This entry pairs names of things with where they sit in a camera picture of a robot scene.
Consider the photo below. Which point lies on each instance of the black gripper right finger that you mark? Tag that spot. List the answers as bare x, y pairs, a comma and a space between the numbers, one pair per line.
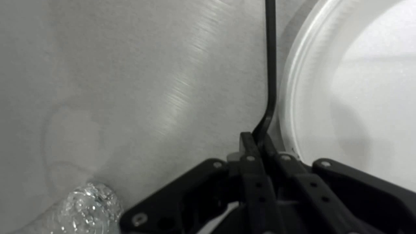
312, 199

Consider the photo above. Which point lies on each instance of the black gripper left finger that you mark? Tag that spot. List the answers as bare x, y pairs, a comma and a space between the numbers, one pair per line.
255, 190

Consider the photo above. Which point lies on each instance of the black plastic fork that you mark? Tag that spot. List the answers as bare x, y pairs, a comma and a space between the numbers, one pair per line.
271, 52

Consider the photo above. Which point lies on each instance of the white round foam plate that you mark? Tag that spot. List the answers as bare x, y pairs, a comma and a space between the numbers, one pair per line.
368, 99

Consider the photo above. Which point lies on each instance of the clear plastic water bottle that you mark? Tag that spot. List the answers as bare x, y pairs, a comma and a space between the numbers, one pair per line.
86, 208

